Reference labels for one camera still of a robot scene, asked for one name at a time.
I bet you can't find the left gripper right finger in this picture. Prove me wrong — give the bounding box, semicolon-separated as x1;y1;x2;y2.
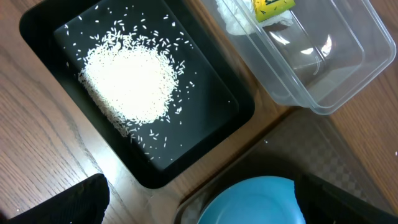
294;174;397;224

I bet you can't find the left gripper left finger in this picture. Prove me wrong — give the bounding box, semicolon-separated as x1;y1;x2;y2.
5;173;110;224

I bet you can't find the pile of white rice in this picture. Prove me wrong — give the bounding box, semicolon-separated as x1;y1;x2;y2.
63;6;197;161

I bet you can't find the green yellow foil wrapper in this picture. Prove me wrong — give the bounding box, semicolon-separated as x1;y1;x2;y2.
252;0;295;22

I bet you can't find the brown serving tray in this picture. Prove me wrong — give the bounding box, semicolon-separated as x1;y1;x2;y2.
173;109;394;223

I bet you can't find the black rectangular tray bin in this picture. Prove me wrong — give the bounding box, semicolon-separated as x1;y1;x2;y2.
19;0;255;189

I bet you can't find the clear plastic bin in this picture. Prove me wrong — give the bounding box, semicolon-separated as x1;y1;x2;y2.
204;0;397;115

